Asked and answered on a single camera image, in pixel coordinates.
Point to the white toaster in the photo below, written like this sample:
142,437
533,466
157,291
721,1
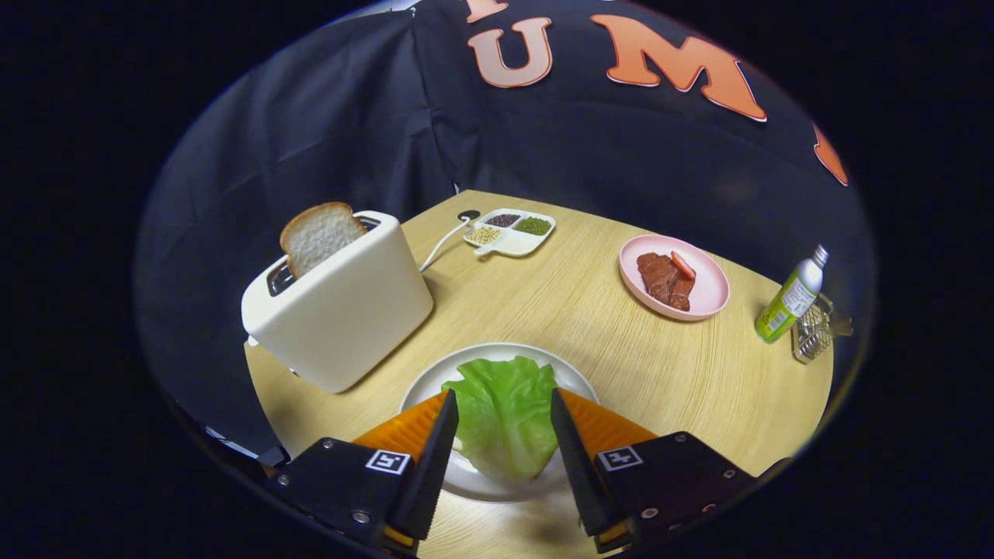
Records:
342,318

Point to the bread slice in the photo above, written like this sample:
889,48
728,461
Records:
318,237

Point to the green mung beans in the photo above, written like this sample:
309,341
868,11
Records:
533,226

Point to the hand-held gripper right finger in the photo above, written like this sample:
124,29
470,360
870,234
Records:
578,473

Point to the round white plate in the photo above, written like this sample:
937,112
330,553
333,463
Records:
423,392

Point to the green lettuce leaf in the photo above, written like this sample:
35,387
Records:
505,419

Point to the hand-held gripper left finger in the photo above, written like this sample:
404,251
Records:
435,466

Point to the white divided dish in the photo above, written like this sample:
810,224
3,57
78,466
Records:
516,242

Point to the red sausage piece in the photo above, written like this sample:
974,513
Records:
683,265

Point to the brown wooden sticks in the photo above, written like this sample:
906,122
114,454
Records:
842,326

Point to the silver bottle with green label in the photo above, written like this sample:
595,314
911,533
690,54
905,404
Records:
788,303

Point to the yellow soybeans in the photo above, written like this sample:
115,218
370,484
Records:
484,234

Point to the dark brown beans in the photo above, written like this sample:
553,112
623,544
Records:
503,220

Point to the red meat slice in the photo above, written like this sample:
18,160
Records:
660,279

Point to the black backdrop cloth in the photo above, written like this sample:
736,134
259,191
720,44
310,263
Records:
349,116

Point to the pink plate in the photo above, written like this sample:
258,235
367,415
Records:
710,287

